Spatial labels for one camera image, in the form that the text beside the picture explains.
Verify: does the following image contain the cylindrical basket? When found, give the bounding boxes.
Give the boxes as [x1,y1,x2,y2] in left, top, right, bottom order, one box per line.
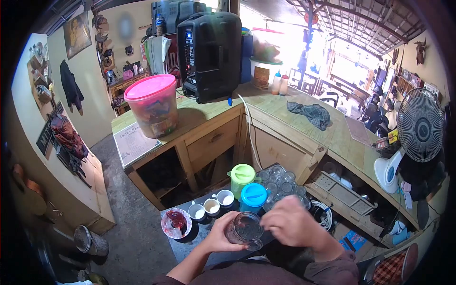
[74,225,110,257]

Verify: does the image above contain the mounted animal head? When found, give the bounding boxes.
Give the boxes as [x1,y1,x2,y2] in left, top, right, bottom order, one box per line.
[413,37,428,66]

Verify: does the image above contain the wooden counter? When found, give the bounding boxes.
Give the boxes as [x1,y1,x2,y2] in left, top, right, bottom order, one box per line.
[111,82,440,232]

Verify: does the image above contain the wooden side table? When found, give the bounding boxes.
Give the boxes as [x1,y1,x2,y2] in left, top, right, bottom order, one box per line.
[108,71,150,116]

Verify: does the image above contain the pink lidded plastic tub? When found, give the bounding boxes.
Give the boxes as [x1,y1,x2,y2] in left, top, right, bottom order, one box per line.
[123,74,179,139]

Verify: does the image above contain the glass mug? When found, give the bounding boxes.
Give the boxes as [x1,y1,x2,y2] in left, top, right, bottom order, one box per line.
[224,212,264,251]

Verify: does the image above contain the person's left thumb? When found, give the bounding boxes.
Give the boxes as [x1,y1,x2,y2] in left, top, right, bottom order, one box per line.
[218,211,239,225]

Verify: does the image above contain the group of upturned glasses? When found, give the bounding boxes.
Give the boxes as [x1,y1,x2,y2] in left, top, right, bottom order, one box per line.
[257,165,312,211]

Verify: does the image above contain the person's right hand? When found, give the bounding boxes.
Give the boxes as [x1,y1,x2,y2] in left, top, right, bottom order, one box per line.
[260,195,330,248]

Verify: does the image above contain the white bucket with label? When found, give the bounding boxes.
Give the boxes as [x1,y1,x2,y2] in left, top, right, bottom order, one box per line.
[249,56,284,90]

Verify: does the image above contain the black loudspeaker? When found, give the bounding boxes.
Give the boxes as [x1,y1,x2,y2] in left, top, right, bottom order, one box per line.
[176,12,243,104]

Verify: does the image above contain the hanging backpack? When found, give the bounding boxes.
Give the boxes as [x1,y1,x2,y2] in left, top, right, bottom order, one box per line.
[50,114,93,189]

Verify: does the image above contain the coiled white cable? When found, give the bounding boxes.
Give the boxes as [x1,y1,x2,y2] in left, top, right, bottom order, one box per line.
[309,199,333,232]

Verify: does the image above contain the person's left hand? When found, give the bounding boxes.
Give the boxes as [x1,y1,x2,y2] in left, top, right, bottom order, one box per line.
[201,211,251,253]

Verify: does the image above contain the checked cloth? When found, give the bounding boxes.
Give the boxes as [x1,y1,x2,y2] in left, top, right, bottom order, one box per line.
[287,101,332,131]

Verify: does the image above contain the blue packet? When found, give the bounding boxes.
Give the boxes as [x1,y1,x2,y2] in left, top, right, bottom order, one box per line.
[338,230,367,253]

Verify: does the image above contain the hanging dark jacket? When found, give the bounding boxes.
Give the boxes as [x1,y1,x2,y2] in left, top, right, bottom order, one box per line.
[59,60,85,116]

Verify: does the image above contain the laminated menu sheet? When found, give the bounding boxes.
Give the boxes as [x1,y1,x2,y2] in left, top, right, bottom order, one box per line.
[113,122,162,169]

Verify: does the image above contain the grey perforated tray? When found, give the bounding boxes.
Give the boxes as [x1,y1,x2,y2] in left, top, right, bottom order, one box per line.
[311,171,378,217]

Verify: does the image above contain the person's body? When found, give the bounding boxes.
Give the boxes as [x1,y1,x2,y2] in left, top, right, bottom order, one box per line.
[152,258,321,285]

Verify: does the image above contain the white table fan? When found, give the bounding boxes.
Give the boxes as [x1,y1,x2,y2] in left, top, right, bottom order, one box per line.
[374,88,446,195]

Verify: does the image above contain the bowl with red sauce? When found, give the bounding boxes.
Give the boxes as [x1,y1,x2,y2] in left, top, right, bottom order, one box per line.
[161,208,193,239]

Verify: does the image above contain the person's right fingers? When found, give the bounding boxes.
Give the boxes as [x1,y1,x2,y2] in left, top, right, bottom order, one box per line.
[260,195,303,236]

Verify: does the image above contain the blue lidded plastic jug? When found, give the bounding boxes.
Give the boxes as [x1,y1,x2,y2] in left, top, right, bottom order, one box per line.
[239,183,271,214]

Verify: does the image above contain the checked chair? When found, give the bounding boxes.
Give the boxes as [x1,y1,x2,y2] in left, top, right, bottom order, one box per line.
[358,243,419,285]

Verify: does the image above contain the green lidded plastic jug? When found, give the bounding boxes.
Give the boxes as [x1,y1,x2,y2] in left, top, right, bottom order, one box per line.
[227,163,261,200]

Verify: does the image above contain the framed picture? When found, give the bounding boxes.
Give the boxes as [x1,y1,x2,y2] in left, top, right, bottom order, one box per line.
[63,11,93,60]

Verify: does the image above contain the white cup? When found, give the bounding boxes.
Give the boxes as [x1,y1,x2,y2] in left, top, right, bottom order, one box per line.
[203,198,221,217]
[188,201,206,222]
[212,190,235,209]

